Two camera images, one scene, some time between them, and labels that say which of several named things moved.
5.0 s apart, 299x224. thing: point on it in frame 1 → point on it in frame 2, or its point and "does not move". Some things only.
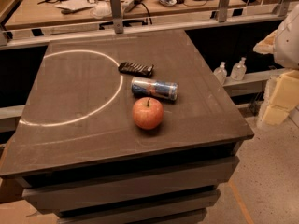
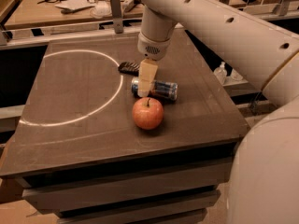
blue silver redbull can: [153, 88] does not move
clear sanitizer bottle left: [220, 72] does not move
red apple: [148, 113] does not move
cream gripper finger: [266, 46] → [148, 71]
